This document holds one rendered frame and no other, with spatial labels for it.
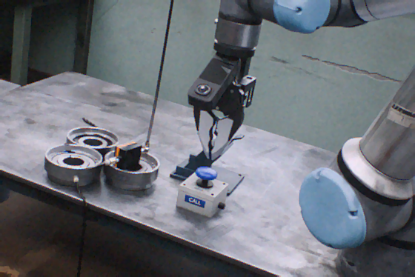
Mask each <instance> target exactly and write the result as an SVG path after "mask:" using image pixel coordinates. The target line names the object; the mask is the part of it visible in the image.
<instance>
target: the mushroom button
mask: <svg viewBox="0 0 415 277"><path fill-rule="evenodd" d="M196 176H197V177H199V178H201V179H202V183H203V184H208V182H209V181H212V180H215V179H216V178H217V172H216V171H215V170H214V169H212V168H209V167H199V168H197V170H196Z"/></svg>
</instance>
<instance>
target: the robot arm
mask: <svg viewBox="0 0 415 277"><path fill-rule="evenodd" d="M413 13H415V0H221V3H220V8H219V15H218V19H215V25H216V31H215V43H214V47H213V48H214V50H215V51H217V52H216V53H215V54H214V56H213V58H212V59H211V60H210V61H209V63H208V64H207V66H205V68H204V69H203V71H202V72H201V73H200V75H199V77H198V78H197V80H195V82H194V83H193V84H192V85H191V88H190V89H189V90H188V92H187V99H188V104H190V105H191V106H193V116H194V119H195V123H196V129H197V132H198V136H199V140H200V142H201V145H202V147H203V151H204V153H205V155H206V156H207V158H208V159H212V160H214V159H215V158H217V157H218V156H220V155H221V153H223V152H224V150H225V148H226V147H227V146H228V144H229V143H230V142H231V141H232V138H233V136H234V135H235V134H236V132H237V131H238V130H239V128H240V127H241V125H242V123H243V121H244V119H245V112H244V109H245V107H249V106H250V105H251V102H252V98H253V92H254V89H255V86H256V78H253V77H250V76H249V75H248V73H249V69H250V60H251V57H253V56H254V54H255V51H256V46H257V45H258V42H259V37H260V33H261V29H262V19H265V20H268V21H270V22H272V23H274V24H278V25H280V26H282V27H283V28H285V29H286V30H290V31H293V32H298V33H303V34H309V33H313V32H314V31H315V30H318V29H319V28H321V27H357V26H360V25H364V24H367V23H368V22H370V21H376V20H380V19H386V18H394V17H398V16H405V15H409V14H413ZM251 88H252V91H251V95H250V90H251ZM247 91H249V93H248V98H247V95H246V94H245V93H246V92H247ZM246 98H247V101H246V105H244V101H245V100H246ZM215 110H217V111H220V112H222V113H223V114H224V116H227V115H228V116H227V117H225V118H223V119H220V120H219V121H218V124H217V130H218V135H217V137H216V138H215V146H214V148H212V140H213V133H214V131H215V128H216V116H215ZM299 206H300V207H301V214H302V217H303V221H304V223H305V225H306V226H307V228H308V229H309V231H310V233H311V234H312V235H313V236H314V237H315V239H316V240H317V241H320V242H321V243H322V244H323V245H325V246H327V247H329V248H334V249H339V252H338V255H337V257H336V268H337V270H338V271H339V274H340V275H341V276H342V277H415V64H414V65H413V66H412V68H411V70H410V71H409V72H408V74H407V75H406V77H405V78H404V79H403V81H402V83H400V84H399V87H398V88H397V89H396V90H395V92H394V94H393V95H392V96H391V98H390V99H389V100H388V101H387V104H386V105H385V106H384V107H383V108H382V110H381V113H379V115H378V116H377V117H376V118H375V119H374V122H373V124H372V125H371V126H370V127H369V128H368V130H367V132H366V133H365V134H364V136H363V137H362V138H352V139H350V140H349V141H347V142H345V144H344V145H343V147H342V148H341V149H340V151H339V153H337V155H336V157H335V158H334V159H333V161H332V162H331V164H330V165H328V166H327V167H326V168H324V167H321V168H318V169H316V170H315V171H313V172H311V173H309V174H308V175H307V176H306V177H305V178H304V179H303V182H302V184H301V187H300V189H299Z"/></svg>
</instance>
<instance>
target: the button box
mask: <svg viewBox="0 0 415 277"><path fill-rule="evenodd" d="M227 190H228V183H224V182H221V181H219V180H216V179H215V180H212V181H209V182H208V184H203V183H202V179H201V178H199V177H197V176H196V172H195V173H194V174H193V175H191V177H188V178H187V179H186V180H185V181H184V182H183V183H181V184H180V185H179V192H178V196H177V200H176V207H179V208H180V209H183V210H186V211H188V212H192V213H195V214H197V215H199V216H202V217H204V218H209V219H211V218H213V217H214V216H215V214H216V213H217V212H219V211H220V210H224V209H225V206H226V204H225V200H226V197H227Z"/></svg>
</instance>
